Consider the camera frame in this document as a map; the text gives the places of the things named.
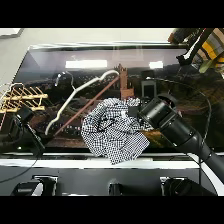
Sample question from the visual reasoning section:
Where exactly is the checked shirt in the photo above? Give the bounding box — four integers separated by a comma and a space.
80, 97, 151, 166

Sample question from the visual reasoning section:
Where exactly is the white clothes hanger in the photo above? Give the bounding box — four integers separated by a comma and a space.
44, 69, 121, 136

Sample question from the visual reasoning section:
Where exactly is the brown clothes hanger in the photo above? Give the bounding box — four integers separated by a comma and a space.
0, 83, 50, 114

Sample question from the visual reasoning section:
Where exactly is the heap of clothes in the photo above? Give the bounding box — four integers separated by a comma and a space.
167, 28, 224, 75

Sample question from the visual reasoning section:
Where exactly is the silver frame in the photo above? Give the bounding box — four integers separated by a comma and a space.
0, 152, 224, 196

